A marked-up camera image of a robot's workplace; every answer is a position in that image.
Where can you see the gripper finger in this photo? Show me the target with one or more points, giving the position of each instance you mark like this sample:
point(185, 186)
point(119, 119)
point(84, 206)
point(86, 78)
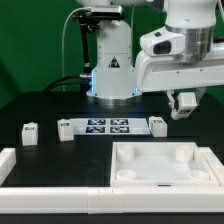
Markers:
point(172, 101)
point(200, 93)

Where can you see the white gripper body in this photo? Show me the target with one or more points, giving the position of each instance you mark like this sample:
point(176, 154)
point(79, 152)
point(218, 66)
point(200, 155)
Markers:
point(157, 67)

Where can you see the black camera on stand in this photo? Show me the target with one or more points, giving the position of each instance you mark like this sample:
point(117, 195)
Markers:
point(89, 20)

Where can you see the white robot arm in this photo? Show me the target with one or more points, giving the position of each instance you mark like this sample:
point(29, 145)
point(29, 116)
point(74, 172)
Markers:
point(114, 77)

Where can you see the white U-shaped obstacle fence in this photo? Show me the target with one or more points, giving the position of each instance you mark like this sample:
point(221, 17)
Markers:
point(90, 200)

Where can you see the white sheet with fiducial tags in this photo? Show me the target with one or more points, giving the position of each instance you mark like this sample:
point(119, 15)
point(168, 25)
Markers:
point(110, 126)

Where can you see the white square tabletop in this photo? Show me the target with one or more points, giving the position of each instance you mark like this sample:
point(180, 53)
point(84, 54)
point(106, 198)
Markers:
point(154, 164)

